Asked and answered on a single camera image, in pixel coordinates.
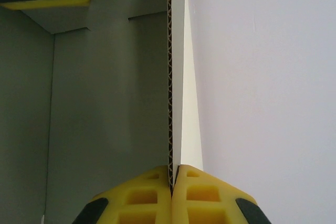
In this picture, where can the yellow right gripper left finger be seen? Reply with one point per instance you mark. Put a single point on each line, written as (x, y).
(118, 205)

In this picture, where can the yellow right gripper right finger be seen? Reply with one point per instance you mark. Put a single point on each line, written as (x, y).
(228, 203)

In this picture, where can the grey cloth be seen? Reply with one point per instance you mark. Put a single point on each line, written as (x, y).
(105, 103)

